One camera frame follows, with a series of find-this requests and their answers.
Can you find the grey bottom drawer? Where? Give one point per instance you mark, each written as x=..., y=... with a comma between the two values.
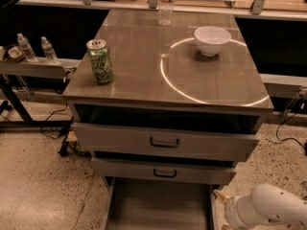
x=135, y=204

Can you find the grey drawer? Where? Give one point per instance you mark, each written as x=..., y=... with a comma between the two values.
x=135, y=204
x=163, y=171
x=166, y=142

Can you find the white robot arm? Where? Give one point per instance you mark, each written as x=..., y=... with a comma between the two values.
x=265, y=205

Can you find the grey drawer cabinet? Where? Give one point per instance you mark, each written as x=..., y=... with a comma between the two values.
x=162, y=80

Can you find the grey top drawer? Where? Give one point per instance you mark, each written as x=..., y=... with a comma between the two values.
x=166, y=142

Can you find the grey middle drawer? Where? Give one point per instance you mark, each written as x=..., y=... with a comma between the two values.
x=163, y=171

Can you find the green soda can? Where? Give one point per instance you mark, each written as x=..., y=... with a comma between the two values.
x=99, y=56

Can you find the white bowl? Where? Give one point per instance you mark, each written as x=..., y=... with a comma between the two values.
x=210, y=40

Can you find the clear bottle on cabinet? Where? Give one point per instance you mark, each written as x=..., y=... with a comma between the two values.
x=165, y=10

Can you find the right water bottle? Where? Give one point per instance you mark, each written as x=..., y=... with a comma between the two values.
x=49, y=51

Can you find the water bottle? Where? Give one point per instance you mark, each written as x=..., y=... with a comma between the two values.
x=26, y=48
x=49, y=51

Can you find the left water bottle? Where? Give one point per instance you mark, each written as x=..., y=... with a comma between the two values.
x=26, y=48

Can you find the small bowl on shelf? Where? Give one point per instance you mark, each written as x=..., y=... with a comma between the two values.
x=12, y=54

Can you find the grey back shelf rail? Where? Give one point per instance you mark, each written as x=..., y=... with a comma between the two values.
x=295, y=10

